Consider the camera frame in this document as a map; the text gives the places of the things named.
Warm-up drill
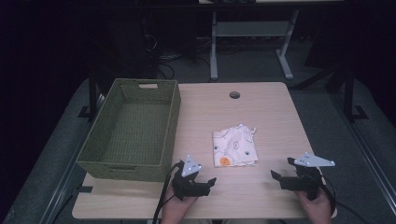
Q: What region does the black metal stand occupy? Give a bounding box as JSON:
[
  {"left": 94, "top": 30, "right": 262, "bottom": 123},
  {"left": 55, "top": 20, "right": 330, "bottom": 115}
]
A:
[
  {"left": 78, "top": 69, "right": 106, "bottom": 123},
  {"left": 340, "top": 63, "right": 370, "bottom": 123}
]

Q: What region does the white patterned cloth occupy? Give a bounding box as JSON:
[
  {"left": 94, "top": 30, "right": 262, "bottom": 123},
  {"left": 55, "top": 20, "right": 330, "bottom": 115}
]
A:
[{"left": 212, "top": 123, "right": 260, "bottom": 168}]

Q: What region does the person's right hand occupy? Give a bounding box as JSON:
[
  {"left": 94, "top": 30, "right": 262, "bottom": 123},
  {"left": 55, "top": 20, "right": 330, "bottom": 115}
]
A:
[{"left": 293, "top": 186, "right": 332, "bottom": 224}]

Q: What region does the tangle of dark floor cables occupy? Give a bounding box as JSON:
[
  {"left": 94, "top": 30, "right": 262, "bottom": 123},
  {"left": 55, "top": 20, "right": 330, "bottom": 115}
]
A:
[{"left": 141, "top": 32, "right": 213, "bottom": 80}]

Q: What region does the white metal frame desk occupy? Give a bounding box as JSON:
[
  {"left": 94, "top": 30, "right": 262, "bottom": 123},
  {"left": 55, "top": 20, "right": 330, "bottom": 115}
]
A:
[{"left": 198, "top": 0, "right": 345, "bottom": 82}]

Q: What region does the green woven basket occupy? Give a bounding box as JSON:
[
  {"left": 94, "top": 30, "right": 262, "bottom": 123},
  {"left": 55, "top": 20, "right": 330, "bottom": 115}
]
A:
[{"left": 76, "top": 77, "right": 182, "bottom": 183}]

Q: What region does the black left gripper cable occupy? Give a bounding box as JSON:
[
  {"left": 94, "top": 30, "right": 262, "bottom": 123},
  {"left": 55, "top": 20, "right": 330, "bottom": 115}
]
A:
[{"left": 151, "top": 160, "right": 185, "bottom": 224}]

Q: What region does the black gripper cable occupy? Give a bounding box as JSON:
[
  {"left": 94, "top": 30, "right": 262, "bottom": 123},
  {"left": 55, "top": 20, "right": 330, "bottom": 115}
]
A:
[
  {"left": 151, "top": 160, "right": 185, "bottom": 224},
  {"left": 318, "top": 175, "right": 372, "bottom": 224}
]

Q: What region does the person's left hand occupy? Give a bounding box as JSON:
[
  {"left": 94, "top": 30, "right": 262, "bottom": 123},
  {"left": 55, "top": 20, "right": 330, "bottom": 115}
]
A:
[{"left": 160, "top": 186, "right": 200, "bottom": 224}]

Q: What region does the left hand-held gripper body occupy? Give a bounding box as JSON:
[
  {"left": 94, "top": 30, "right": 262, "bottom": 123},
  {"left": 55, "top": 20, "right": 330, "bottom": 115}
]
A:
[{"left": 171, "top": 153, "right": 211, "bottom": 201}]

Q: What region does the grey metal floor rail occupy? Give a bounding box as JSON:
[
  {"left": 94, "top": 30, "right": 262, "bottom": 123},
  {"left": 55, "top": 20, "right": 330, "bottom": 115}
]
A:
[
  {"left": 38, "top": 92, "right": 106, "bottom": 224},
  {"left": 330, "top": 91, "right": 396, "bottom": 208}
]

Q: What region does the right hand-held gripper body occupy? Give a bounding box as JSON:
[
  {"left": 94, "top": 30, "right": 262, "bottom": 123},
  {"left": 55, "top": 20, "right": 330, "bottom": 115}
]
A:
[{"left": 279, "top": 151, "right": 336, "bottom": 201}]

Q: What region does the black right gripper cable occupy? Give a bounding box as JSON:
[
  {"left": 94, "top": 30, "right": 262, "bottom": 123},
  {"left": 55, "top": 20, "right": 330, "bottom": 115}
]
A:
[{"left": 318, "top": 175, "right": 372, "bottom": 224}]

